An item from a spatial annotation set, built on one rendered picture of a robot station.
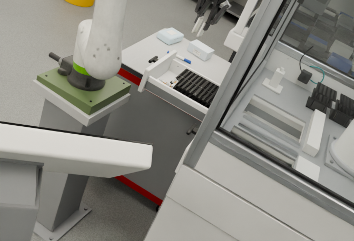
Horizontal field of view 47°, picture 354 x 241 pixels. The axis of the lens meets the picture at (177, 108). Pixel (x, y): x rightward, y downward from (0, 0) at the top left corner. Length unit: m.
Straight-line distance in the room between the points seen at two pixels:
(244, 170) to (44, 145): 0.59
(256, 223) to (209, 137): 0.29
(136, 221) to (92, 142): 1.53
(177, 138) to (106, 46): 0.78
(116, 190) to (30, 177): 1.54
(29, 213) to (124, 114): 1.27
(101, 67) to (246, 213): 0.65
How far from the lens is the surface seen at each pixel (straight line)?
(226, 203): 1.21
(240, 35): 2.42
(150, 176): 2.16
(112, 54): 1.35
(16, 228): 0.89
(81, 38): 1.48
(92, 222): 2.18
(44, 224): 2.08
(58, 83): 1.60
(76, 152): 0.74
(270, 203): 1.17
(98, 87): 1.59
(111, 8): 1.29
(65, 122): 1.66
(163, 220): 1.34
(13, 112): 2.69
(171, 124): 1.94
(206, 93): 1.66
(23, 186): 0.85
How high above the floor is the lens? 1.67
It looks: 31 degrees down
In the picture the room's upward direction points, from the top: 24 degrees clockwise
